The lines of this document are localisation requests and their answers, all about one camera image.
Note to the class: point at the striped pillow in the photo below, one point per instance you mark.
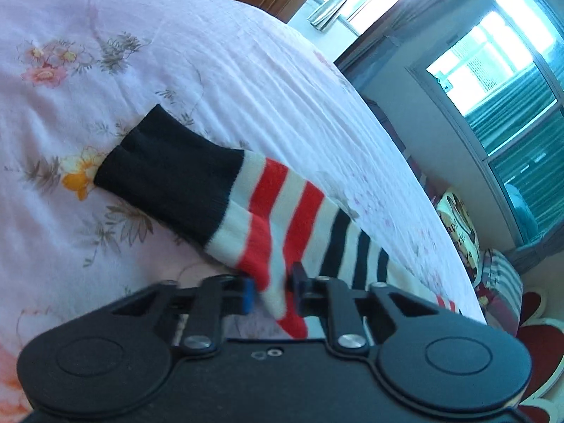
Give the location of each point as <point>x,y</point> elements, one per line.
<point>500,291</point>

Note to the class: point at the red heart-shaped headboard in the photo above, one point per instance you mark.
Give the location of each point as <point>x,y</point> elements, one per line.
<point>544,335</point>

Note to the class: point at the striped knit sweater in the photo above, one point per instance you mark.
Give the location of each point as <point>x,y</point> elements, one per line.
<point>176,176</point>

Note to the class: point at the grey-blue curtain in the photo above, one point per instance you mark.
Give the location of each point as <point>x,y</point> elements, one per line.
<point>396,31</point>

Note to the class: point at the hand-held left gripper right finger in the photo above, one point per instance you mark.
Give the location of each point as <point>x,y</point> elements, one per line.
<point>300,283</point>

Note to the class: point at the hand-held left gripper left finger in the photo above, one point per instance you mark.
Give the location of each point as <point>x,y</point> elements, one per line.
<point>249,298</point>

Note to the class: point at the pink floral bedsheet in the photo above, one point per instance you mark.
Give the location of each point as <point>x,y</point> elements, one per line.
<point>176,53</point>

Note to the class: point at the large sliding window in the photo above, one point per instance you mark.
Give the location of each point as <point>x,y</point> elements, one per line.
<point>506,97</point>

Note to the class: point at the folded printed blanket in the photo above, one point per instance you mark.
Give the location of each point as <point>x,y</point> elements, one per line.
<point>458,229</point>

